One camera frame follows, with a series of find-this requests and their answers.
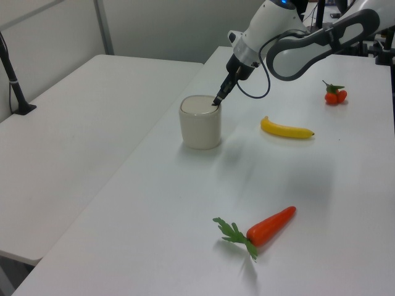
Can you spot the black camera stand clamp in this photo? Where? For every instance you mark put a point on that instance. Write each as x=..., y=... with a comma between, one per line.
x=384, y=50

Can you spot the beige garbage bin with lid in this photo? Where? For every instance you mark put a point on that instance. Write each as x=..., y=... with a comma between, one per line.
x=200, y=126

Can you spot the orange toy tangerine cluster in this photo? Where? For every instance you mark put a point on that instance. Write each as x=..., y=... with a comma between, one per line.
x=335, y=96

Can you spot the grey metal wall pillar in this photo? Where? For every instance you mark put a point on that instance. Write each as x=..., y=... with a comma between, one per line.
x=104, y=27

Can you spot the orange toy carrot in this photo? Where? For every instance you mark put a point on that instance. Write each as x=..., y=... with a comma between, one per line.
x=271, y=226

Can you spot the yellow toy banana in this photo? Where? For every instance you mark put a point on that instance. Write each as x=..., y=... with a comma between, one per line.
x=287, y=131

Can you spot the black pole with base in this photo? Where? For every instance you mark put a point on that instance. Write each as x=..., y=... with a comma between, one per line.
x=14, y=83

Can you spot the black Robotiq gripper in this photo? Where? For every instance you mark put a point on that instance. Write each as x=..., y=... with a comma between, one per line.
x=242, y=68

